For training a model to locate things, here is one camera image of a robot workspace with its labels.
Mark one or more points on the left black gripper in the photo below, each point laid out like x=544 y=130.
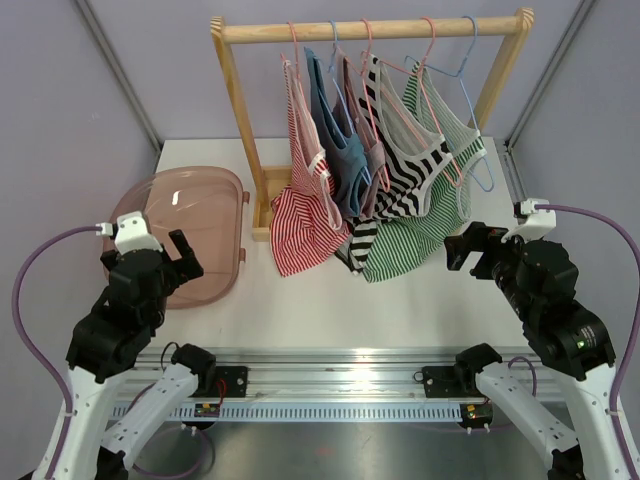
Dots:
x=186 y=267

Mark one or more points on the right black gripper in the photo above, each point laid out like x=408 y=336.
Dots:
x=478 y=237

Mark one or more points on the pink hanger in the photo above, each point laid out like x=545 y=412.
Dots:
x=418 y=75
x=296 y=50
x=382 y=173

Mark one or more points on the black white striped tank top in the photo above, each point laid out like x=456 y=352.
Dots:
x=391 y=244

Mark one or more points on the red white striped tank top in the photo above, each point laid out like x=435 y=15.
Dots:
x=307 y=227

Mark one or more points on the blue tank top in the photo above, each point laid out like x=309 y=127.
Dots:
x=320 y=108

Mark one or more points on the mauve ribbed tank top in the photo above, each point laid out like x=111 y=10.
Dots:
x=372 y=155

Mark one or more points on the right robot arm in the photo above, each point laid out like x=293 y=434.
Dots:
x=537 y=278

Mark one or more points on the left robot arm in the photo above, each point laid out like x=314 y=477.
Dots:
x=103 y=350

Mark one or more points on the green white striped tank top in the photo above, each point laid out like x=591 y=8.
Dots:
x=450 y=207

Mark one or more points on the pink translucent plastic basket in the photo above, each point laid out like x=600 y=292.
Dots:
x=206 y=203

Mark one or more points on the wooden clothes rack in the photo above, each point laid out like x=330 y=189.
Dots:
x=269 y=181

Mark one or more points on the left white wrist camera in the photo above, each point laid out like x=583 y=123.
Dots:
x=130 y=232

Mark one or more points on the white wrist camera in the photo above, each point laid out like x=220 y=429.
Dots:
x=535 y=220
x=130 y=232

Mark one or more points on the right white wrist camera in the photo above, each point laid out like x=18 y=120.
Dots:
x=535 y=220

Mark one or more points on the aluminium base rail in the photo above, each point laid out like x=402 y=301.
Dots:
x=325 y=385

